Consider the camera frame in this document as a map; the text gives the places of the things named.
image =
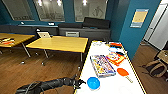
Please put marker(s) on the blue bowl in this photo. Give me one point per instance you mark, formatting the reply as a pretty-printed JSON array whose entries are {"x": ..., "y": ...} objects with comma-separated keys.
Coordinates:
[{"x": 93, "y": 83}]

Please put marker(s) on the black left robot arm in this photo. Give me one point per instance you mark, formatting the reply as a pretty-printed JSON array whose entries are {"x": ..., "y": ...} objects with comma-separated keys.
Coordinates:
[{"x": 43, "y": 86}]

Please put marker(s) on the open white laptop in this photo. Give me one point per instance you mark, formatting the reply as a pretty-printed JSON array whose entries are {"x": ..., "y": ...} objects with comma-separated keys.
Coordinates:
[{"x": 44, "y": 34}]

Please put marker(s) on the colourful board game box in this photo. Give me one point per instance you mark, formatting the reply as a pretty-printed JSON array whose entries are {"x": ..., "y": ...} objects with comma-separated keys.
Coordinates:
[{"x": 102, "y": 66}]

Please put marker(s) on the white table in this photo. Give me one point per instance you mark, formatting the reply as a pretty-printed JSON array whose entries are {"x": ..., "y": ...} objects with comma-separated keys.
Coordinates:
[{"x": 110, "y": 85}]

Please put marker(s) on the white bowl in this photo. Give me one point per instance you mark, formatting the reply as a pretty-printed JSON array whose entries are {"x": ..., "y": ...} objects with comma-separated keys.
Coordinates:
[{"x": 97, "y": 43}]

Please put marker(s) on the orange game box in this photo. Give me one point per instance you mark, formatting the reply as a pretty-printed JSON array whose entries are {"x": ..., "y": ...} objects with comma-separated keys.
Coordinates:
[{"x": 115, "y": 59}]

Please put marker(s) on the red ping pong paddle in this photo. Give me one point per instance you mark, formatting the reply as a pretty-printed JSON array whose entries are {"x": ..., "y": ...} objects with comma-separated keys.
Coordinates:
[{"x": 116, "y": 45}]

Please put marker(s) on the dark grey sofa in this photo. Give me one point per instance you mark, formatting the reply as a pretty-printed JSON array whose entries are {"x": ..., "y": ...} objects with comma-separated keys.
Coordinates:
[{"x": 95, "y": 30}]

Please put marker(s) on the long wooden desk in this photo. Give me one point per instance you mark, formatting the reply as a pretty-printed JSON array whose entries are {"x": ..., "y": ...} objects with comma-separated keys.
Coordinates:
[{"x": 15, "y": 37}]

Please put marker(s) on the long dark bench sofa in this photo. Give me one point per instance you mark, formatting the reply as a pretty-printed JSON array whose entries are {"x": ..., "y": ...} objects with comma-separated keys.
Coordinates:
[{"x": 20, "y": 28}]

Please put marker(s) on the small orange black box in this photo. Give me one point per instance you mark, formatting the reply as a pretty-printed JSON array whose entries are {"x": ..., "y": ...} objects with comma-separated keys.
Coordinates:
[{"x": 6, "y": 40}]

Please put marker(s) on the tan woven basket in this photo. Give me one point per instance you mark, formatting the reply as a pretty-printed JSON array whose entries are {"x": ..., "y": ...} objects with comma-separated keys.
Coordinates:
[{"x": 163, "y": 57}]

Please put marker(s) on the white hallway door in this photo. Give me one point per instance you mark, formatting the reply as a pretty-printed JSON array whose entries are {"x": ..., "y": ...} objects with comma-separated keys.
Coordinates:
[{"x": 158, "y": 26}]

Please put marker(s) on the yellow wall notice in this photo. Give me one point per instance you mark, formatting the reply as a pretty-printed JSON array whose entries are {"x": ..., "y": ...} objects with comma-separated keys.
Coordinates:
[{"x": 139, "y": 18}]

